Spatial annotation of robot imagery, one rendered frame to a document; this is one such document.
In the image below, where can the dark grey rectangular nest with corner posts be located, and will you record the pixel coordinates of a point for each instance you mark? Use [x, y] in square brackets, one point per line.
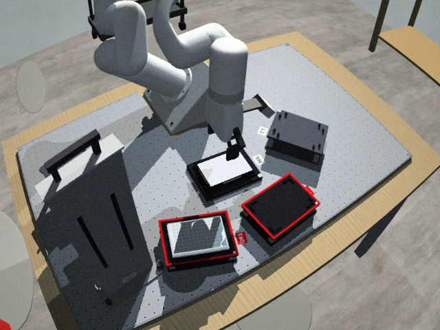
[296, 136]

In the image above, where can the black rectangular nest with red border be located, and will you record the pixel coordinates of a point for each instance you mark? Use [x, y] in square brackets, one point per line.
[279, 209]
[199, 260]

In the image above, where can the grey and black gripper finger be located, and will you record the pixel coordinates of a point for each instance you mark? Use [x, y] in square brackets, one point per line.
[210, 130]
[232, 152]

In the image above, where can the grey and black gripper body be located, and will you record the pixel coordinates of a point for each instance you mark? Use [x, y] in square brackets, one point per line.
[224, 118]

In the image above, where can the white microplate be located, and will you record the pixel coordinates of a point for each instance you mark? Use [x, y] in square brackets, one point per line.
[197, 236]

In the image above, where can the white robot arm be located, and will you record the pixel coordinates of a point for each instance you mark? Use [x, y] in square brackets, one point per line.
[127, 55]

